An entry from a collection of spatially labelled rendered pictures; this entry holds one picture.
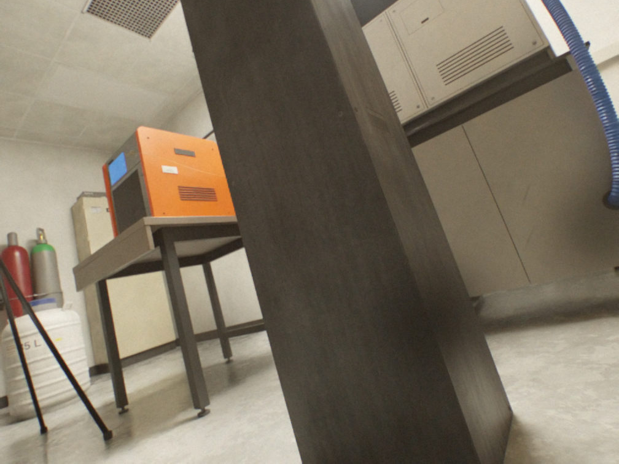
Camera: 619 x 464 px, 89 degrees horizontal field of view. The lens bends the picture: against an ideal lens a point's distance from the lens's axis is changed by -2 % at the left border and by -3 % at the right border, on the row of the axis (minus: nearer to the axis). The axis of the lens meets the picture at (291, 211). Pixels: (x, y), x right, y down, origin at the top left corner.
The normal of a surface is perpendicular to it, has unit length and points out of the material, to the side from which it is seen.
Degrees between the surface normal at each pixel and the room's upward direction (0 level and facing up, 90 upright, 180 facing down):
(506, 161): 90
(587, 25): 90
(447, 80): 90
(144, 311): 90
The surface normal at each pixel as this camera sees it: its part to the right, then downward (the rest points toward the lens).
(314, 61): -0.63, 0.01
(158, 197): 0.74, -0.35
